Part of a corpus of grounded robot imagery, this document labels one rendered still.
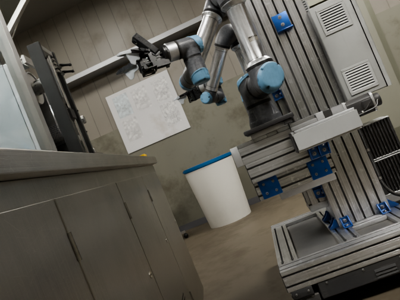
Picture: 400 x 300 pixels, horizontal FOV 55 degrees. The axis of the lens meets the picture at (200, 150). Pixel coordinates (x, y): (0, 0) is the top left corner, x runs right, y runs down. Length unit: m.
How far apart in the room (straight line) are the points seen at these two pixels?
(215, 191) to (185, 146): 0.99
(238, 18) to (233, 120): 3.38
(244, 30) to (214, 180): 2.82
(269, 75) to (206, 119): 3.46
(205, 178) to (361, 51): 2.74
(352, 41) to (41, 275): 1.65
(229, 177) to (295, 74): 2.58
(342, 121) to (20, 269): 1.31
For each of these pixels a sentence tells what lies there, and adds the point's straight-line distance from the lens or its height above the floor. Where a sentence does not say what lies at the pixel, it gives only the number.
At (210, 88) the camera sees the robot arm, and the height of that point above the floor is 1.15.
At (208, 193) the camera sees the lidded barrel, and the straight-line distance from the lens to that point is 4.33.
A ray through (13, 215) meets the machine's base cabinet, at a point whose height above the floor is 0.81.
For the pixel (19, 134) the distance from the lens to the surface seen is 0.87.
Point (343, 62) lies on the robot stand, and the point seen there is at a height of 0.94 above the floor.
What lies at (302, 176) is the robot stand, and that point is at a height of 0.54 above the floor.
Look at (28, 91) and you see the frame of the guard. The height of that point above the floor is 1.08.
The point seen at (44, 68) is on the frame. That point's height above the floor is 1.33.
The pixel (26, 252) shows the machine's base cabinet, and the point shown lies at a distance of 0.61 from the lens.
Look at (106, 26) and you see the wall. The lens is 5.56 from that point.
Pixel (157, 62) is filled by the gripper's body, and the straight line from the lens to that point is 1.52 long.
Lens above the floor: 0.78
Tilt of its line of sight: 2 degrees up
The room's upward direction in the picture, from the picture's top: 23 degrees counter-clockwise
